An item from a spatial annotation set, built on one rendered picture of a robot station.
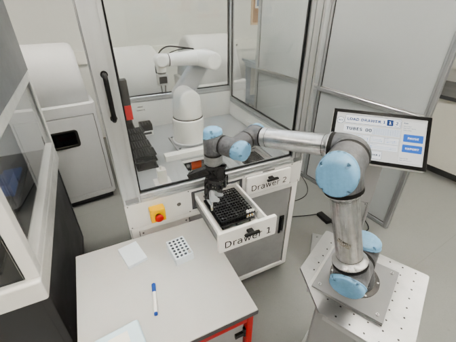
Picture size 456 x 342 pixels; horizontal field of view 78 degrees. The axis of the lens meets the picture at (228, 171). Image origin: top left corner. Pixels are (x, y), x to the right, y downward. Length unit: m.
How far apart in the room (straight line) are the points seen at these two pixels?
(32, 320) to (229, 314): 0.82
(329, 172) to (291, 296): 1.47
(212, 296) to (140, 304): 0.28
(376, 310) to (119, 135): 1.19
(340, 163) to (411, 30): 1.80
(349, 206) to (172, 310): 0.74
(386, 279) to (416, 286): 0.13
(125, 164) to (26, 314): 0.71
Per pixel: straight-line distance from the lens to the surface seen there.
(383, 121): 1.88
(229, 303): 1.20
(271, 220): 1.30
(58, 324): 1.58
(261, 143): 1.09
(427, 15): 2.47
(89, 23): 1.13
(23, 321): 1.54
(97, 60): 1.14
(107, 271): 1.39
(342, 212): 0.91
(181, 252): 1.32
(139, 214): 1.43
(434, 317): 2.45
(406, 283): 1.45
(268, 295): 2.16
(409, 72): 2.51
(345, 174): 0.81
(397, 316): 1.33
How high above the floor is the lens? 1.76
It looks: 31 degrees down
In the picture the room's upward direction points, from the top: straight up
